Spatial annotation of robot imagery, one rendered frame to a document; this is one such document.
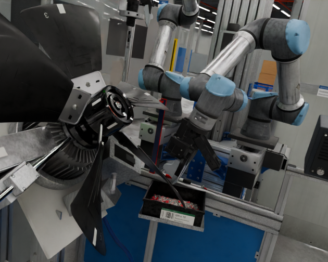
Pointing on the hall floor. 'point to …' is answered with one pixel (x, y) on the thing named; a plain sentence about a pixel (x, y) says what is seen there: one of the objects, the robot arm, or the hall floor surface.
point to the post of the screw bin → (150, 241)
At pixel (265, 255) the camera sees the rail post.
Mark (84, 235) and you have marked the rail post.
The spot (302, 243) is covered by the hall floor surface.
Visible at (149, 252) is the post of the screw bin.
